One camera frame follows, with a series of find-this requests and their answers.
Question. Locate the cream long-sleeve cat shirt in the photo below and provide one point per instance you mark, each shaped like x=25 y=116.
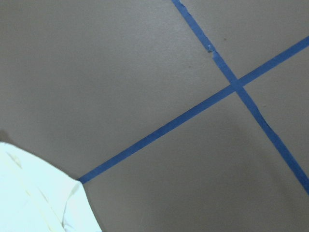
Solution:
x=35 y=196

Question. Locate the brown paper table cover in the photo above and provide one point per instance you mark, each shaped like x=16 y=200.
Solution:
x=82 y=80

